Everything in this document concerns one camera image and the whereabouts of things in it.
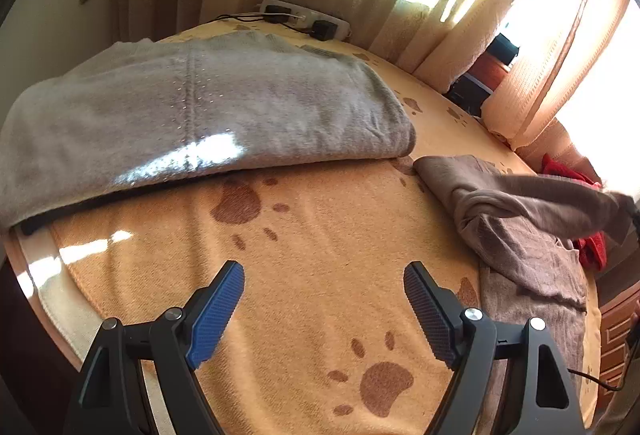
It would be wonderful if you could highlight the cream ribbed curtain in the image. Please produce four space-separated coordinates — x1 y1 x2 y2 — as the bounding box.
480 0 631 150

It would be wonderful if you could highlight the thin black cable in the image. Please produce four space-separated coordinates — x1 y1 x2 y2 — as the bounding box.
567 365 628 392

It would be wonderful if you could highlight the dark wooden cabinet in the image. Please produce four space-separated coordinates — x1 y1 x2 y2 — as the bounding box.
445 32 518 118

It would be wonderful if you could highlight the white power strip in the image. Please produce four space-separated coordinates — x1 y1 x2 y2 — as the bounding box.
260 0 351 40

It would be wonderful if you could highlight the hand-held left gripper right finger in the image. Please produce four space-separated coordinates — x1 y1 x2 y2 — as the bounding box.
402 261 586 435

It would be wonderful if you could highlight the black charger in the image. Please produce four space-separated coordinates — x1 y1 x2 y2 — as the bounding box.
311 20 337 42

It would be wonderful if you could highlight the carved wooden door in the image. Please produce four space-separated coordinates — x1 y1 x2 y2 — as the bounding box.
595 285 640 396

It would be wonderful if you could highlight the black charger cable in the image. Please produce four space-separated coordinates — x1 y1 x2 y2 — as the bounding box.
215 12 313 36

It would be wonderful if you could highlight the yellow paw print blanket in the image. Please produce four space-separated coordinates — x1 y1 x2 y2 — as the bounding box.
10 22 601 435

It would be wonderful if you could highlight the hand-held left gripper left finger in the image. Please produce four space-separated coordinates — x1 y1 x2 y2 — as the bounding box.
62 260 246 435

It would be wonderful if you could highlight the grey knit sweater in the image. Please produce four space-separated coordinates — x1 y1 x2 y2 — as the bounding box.
0 32 418 228

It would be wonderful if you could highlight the red knit sweater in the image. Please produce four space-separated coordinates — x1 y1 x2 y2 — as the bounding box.
542 154 608 271

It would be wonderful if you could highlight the taupe knit sweater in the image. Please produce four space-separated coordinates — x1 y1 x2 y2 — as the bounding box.
414 155 640 435

